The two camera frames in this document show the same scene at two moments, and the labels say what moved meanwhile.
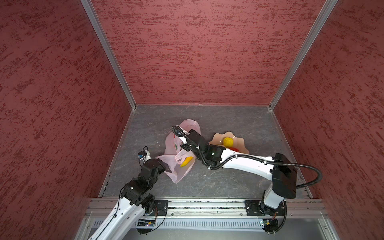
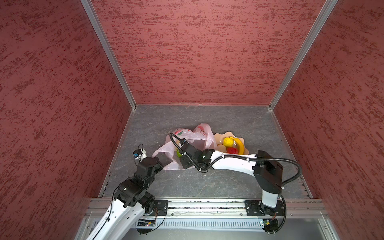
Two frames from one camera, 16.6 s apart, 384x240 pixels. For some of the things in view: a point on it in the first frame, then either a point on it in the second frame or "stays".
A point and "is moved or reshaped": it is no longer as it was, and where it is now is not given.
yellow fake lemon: x=228 y=142 stays
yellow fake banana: x=186 y=160 is moved or reshaped
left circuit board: x=145 y=224 stays
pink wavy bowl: x=238 y=143 stays
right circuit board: x=270 y=225 stays
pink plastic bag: x=175 y=154 is moved or reshaped
